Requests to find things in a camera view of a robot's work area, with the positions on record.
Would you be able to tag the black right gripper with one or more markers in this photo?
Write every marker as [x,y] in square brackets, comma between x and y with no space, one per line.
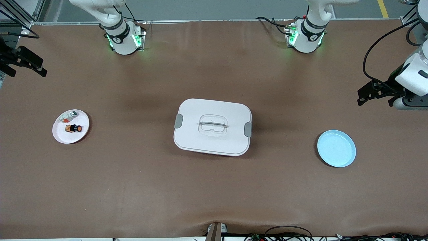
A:
[7,56]

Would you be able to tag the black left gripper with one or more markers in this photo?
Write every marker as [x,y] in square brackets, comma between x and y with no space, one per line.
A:
[390,83]

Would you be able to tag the orange black push-button switch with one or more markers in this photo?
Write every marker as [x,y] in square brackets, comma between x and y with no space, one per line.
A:
[71,128]

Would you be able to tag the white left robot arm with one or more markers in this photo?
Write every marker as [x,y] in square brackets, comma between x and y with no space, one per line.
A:
[309,36]

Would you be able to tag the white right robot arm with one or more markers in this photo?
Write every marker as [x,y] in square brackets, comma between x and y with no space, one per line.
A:
[123,40]

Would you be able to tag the white lidded box grey clips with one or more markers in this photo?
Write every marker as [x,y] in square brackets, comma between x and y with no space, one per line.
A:
[214,140]

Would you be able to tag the light blue round plate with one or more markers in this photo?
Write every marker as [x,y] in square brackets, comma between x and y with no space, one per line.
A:
[336,149]

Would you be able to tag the pink round plate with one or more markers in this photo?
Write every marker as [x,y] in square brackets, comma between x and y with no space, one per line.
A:
[72,135]

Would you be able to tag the aluminium frame post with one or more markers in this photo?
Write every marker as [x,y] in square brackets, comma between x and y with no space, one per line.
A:
[405,20]
[39,8]

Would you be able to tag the aluminium table edge rail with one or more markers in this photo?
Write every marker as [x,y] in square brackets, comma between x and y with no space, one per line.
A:
[217,20]

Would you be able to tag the metal table edge bracket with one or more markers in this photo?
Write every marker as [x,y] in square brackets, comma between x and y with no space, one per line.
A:
[215,232]

